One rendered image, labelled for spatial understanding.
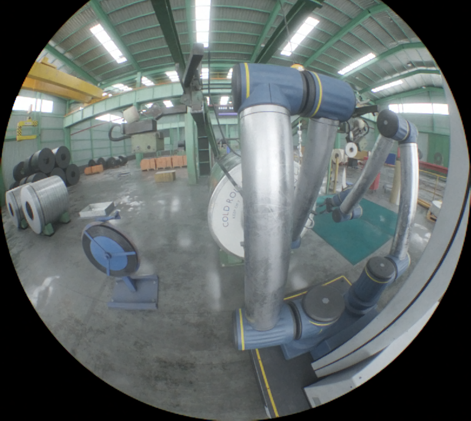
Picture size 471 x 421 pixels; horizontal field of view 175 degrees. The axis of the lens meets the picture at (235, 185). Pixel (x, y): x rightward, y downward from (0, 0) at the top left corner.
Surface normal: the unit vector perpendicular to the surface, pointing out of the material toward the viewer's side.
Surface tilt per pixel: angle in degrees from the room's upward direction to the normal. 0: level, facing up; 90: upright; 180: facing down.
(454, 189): 90
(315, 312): 6
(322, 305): 0
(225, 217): 90
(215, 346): 0
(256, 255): 82
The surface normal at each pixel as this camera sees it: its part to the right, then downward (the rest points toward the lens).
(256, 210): -0.54, 0.10
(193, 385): -0.04, -0.96
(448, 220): -0.99, 0.07
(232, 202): 0.17, 0.25
